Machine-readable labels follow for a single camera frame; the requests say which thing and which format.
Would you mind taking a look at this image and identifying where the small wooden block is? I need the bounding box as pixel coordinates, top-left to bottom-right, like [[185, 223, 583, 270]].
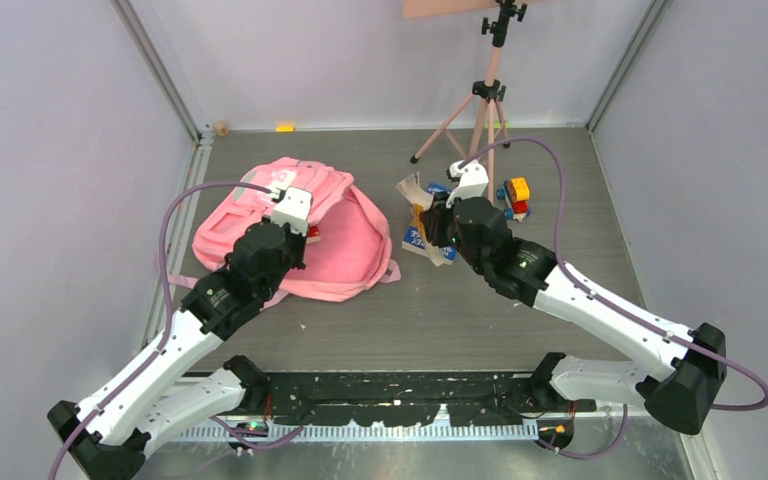
[[213, 120, 230, 137]]

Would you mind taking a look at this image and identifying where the red 156-storey treehouse book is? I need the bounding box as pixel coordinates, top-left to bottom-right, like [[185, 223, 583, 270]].
[[306, 225, 321, 244]]

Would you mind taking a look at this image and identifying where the pink tripod stand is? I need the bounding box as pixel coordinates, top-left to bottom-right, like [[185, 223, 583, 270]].
[[402, 0, 551, 207]]

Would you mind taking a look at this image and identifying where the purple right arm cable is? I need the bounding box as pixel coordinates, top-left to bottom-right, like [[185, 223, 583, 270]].
[[456, 135, 768, 463]]

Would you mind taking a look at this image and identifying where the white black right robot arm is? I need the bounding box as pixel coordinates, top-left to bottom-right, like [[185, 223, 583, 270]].
[[420, 162, 727, 435]]

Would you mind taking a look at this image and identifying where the colourful toy block train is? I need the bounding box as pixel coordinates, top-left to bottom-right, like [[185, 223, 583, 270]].
[[495, 177, 531, 222]]

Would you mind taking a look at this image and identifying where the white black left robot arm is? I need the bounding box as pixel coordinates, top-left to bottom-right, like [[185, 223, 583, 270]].
[[47, 186, 313, 479]]

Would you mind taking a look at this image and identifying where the thick worn paperback book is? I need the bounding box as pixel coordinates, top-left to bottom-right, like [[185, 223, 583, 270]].
[[396, 172, 446, 266]]

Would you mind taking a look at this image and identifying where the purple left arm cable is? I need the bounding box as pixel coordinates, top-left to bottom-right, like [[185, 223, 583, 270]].
[[46, 180, 306, 480]]

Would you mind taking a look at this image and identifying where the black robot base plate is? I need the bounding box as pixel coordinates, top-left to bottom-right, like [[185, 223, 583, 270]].
[[234, 371, 596, 427]]

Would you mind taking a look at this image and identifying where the pink student backpack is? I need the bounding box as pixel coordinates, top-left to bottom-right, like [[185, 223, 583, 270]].
[[191, 157, 400, 308]]

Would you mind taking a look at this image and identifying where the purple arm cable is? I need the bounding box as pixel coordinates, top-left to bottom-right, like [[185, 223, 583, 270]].
[[46, 180, 306, 480], [456, 135, 768, 463]]

